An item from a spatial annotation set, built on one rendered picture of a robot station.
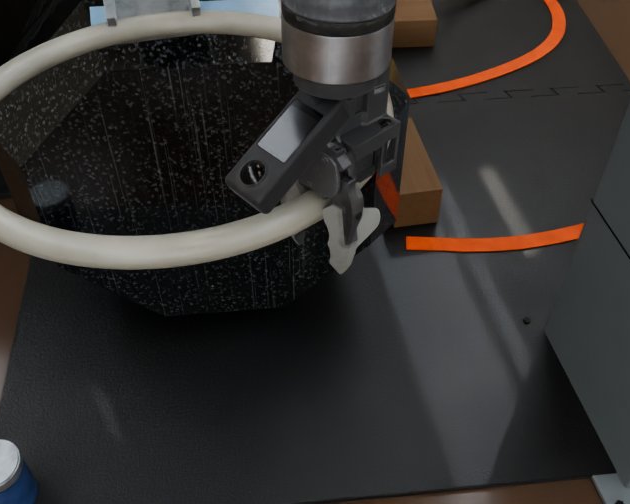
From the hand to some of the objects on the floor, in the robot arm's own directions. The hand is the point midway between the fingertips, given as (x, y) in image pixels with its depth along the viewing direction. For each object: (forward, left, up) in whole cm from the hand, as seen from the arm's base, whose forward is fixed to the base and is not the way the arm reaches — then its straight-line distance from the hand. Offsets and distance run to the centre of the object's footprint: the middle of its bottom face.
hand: (314, 252), depth 75 cm
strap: (-63, -144, -86) cm, 179 cm away
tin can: (+59, -17, -84) cm, 104 cm away
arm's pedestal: (-78, -33, -87) cm, 121 cm away
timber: (-29, -100, -85) cm, 135 cm away
